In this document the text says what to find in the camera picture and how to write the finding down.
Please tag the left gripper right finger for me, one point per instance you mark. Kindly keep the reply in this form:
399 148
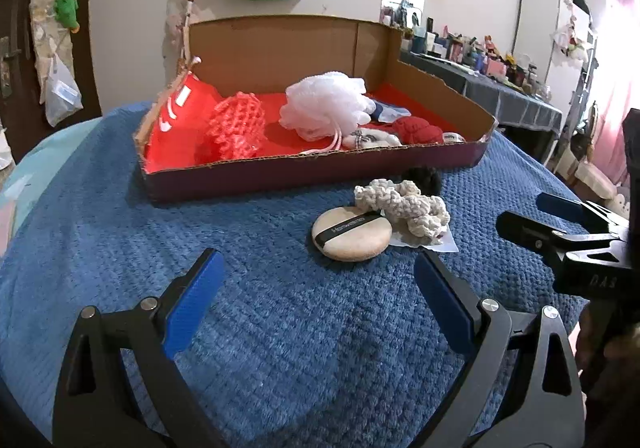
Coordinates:
542 406

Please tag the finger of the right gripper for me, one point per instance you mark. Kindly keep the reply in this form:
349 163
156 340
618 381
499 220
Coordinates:
591 216
531 234

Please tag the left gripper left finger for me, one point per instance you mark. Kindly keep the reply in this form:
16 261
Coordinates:
94 402

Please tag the cream knitted rope scrunchie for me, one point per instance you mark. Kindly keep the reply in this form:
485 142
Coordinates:
402 202

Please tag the black fuzzy scrunchie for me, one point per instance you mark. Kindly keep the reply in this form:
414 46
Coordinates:
427 179

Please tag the red knitted flower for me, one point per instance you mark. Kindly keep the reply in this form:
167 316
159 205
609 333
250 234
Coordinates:
413 130

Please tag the beige round powder puff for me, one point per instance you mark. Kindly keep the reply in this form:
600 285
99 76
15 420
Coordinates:
349 234

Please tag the blue white plastic pouch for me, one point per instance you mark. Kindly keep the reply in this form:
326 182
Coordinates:
387 113

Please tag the white plush bunny keychain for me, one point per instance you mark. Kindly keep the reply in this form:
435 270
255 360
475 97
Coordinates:
370 138

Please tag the white mesh bath pouf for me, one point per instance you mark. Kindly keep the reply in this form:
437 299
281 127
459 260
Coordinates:
329 105

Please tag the red foam net sleeve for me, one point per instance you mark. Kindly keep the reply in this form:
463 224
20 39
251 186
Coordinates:
235 131

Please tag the table with dark cloth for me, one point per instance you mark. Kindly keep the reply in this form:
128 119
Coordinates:
510 107

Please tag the white cabinet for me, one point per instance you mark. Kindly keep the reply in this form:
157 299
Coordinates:
545 32

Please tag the blue knitted blanket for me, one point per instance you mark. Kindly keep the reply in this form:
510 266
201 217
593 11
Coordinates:
295 351

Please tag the dark wooden door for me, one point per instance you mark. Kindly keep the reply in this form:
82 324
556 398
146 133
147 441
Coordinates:
22 115

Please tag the cardboard box red lining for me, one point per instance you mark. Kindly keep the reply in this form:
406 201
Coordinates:
282 101

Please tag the clear plastic bag hanging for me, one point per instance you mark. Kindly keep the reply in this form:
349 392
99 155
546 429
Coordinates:
62 97

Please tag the hanging fabric organizer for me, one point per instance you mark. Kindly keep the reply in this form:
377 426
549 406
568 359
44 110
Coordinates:
49 37

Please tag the green plush toy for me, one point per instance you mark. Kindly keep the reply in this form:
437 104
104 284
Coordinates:
66 14

